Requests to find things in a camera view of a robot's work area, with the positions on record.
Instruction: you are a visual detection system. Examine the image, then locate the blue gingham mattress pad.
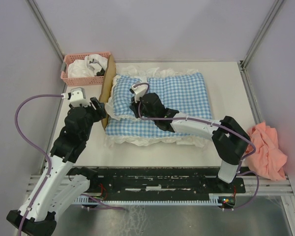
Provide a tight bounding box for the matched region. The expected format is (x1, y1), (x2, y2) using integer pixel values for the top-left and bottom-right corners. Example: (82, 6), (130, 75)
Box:
(105, 66), (213, 148)

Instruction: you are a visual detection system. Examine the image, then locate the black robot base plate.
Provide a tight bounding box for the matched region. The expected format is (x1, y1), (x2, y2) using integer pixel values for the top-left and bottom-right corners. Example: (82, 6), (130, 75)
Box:
(87, 167), (246, 198)

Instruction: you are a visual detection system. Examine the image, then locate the pink plastic basket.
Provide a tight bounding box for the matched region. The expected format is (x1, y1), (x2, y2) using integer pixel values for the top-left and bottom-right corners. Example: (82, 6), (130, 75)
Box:
(60, 52), (111, 87)

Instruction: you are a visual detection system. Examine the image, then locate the blue gingham pillow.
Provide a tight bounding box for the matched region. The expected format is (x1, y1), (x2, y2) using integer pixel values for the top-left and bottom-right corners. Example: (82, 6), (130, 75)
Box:
(105, 75), (147, 120)

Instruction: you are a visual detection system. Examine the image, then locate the aluminium frame post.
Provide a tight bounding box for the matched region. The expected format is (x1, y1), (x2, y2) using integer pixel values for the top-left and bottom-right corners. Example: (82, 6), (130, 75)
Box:
(239, 0), (286, 72)
(25, 0), (64, 62)

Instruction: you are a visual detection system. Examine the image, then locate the wooden pet bed frame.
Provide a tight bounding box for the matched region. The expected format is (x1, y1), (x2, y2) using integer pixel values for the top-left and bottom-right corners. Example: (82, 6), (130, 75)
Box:
(98, 55), (117, 130)

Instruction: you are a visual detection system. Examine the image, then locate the pink cloth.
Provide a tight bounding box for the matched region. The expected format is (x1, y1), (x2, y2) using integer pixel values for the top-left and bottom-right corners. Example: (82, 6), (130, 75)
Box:
(245, 121), (288, 181)

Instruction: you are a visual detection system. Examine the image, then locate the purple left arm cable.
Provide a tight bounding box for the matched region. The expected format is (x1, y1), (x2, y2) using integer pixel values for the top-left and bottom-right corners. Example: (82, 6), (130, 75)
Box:
(15, 93), (125, 236)

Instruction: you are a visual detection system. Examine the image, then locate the white cloth in basket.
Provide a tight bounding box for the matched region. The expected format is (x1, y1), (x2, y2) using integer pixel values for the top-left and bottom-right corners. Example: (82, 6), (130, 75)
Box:
(67, 54), (108, 78)

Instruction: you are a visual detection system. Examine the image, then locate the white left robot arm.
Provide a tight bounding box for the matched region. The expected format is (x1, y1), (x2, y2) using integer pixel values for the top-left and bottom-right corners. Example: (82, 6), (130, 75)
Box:
(6, 96), (106, 236)

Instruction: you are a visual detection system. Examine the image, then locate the aluminium frame post left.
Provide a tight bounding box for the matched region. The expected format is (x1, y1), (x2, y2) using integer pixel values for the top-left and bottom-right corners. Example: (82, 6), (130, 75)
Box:
(25, 0), (64, 62)

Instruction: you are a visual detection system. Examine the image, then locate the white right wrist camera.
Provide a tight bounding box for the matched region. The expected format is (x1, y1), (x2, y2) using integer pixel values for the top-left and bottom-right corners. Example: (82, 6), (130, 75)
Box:
(130, 83), (149, 103)

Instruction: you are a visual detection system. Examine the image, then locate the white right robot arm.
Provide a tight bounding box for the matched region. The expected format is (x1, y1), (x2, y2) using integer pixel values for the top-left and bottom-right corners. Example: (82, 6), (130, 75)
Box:
(130, 93), (252, 192)

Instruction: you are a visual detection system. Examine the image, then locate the aluminium frame post right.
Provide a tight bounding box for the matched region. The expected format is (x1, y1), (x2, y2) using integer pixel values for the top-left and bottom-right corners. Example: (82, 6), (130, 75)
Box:
(239, 0), (286, 72)

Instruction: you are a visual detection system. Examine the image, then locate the white slotted cable duct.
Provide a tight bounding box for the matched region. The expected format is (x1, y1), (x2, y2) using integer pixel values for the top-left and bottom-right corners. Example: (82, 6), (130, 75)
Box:
(71, 193), (224, 205)

